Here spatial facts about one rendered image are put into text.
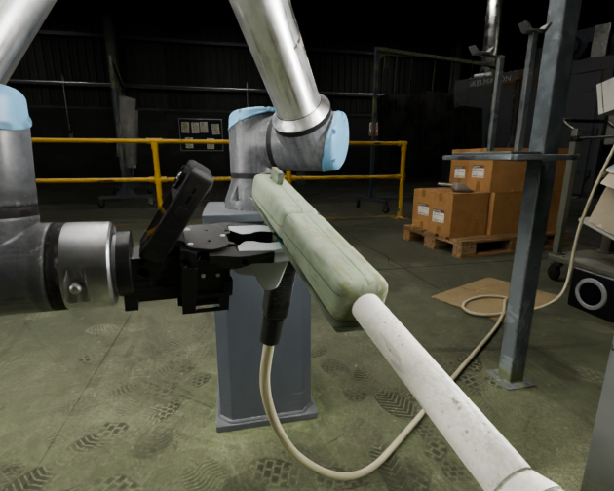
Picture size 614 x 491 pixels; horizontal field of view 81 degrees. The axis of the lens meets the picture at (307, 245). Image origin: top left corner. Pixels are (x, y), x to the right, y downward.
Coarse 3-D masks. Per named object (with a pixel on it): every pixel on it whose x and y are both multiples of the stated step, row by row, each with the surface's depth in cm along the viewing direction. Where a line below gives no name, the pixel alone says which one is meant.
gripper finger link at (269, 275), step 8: (240, 248) 40; (248, 248) 40; (256, 248) 41; (264, 248) 41; (272, 248) 41; (280, 248) 42; (280, 256) 42; (256, 264) 42; (264, 264) 42; (272, 264) 43; (280, 264) 43; (240, 272) 42; (248, 272) 42; (256, 272) 42; (264, 272) 43; (272, 272) 43; (280, 272) 43; (264, 280) 43; (272, 280) 44; (280, 280) 44; (264, 288) 44; (272, 288) 44
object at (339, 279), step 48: (288, 192) 46; (288, 240) 38; (336, 240) 35; (288, 288) 47; (336, 288) 28; (384, 288) 29; (384, 336) 24; (432, 384) 21; (480, 432) 18; (480, 480) 17; (528, 480) 16
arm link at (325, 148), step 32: (256, 0) 65; (288, 0) 69; (256, 32) 70; (288, 32) 71; (256, 64) 77; (288, 64) 75; (288, 96) 80; (320, 96) 87; (288, 128) 86; (320, 128) 86; (288, 160) 94; (320, 160) 90
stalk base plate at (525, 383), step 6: (486, 372) 135; (492, 372) 135; (498, 378) 131; (504, 384) 128; (510, 384) 128; (516, 384) 128; (522, 384) 128; (528, 384) 128; (534, 384) 128; (510, 390) 125
